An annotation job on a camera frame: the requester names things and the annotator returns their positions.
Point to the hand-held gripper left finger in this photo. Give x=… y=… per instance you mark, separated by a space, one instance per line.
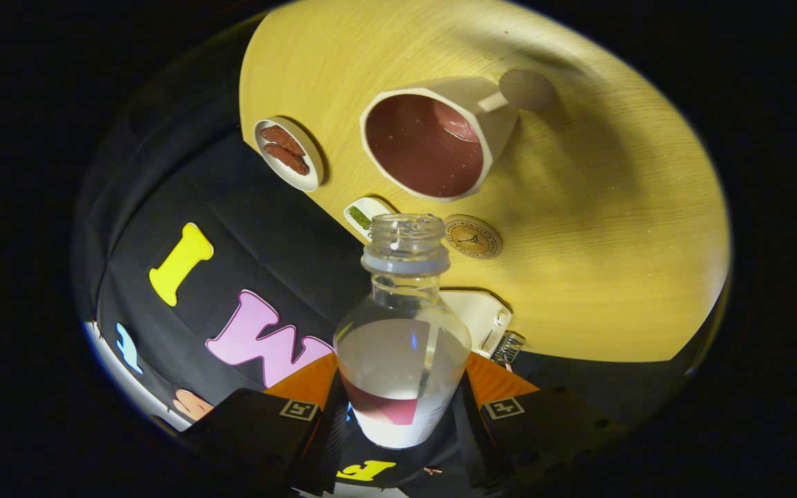
x=329 y=443

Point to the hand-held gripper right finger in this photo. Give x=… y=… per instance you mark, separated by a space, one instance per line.
x=474 y=443

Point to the clear glass juice bottle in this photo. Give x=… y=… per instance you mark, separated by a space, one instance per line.
x=402 y=366

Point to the round cork coaster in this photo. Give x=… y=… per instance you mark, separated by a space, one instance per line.
x=473 y=237

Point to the copper clip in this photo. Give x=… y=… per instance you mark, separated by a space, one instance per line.
x=432 y=470

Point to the white toaster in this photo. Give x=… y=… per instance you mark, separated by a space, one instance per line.
x=471 y=311

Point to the wooden table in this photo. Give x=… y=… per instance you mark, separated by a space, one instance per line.
x=613 y=277

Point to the white divided dish with beans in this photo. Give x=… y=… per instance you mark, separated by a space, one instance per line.
x=360 y=218

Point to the black backdrop cloth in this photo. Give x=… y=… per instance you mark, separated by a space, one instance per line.
x=246 y=207

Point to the round white plate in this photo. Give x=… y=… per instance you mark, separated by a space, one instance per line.
x=310 y=181

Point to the red-brown sausage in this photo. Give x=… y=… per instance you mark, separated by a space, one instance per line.
x=289 y=160
x=282 y=138

